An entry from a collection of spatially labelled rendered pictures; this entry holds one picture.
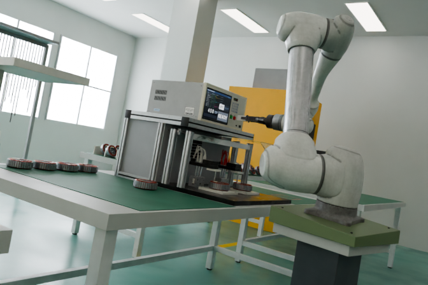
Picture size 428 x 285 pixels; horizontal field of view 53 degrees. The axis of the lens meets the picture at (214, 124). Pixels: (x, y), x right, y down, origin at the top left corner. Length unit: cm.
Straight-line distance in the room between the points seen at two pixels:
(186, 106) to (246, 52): 644
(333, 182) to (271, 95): 451
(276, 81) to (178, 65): 148
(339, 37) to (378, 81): 571
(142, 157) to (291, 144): 94
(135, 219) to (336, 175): 74
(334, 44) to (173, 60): 481
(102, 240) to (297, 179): 70
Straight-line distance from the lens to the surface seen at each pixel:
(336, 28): 188
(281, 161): 156
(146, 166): 224
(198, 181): 226
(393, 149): 734
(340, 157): 164
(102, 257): 138
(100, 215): 132
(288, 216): 163
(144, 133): 228
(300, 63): 176
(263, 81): 646
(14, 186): 168
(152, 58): 1014
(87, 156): 402
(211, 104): 228
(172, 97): 236
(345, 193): 165
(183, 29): 658
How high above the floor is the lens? 99
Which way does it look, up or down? 3 degrees up
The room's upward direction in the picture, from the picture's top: 10 degrees clockwise
